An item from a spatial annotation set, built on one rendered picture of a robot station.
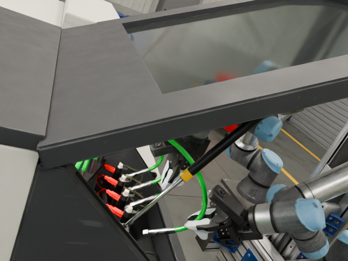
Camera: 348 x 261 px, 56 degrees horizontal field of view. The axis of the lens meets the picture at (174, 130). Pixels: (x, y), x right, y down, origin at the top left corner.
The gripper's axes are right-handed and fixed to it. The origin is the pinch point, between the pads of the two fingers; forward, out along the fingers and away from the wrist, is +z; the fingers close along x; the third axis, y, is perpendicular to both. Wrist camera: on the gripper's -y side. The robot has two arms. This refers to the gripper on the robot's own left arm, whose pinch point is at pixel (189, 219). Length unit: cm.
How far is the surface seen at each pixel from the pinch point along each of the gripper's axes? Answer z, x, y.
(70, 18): 22, 21, -66
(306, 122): 85, 692, 281
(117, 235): -7.3, -30.7, -21.3
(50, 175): -8, -36, -38
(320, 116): 52, 683, 270
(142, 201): 22.3, 10.0, -2.0
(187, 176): -20.1, -20.8, -25.1
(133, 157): 33.2, 29.1, -10.9
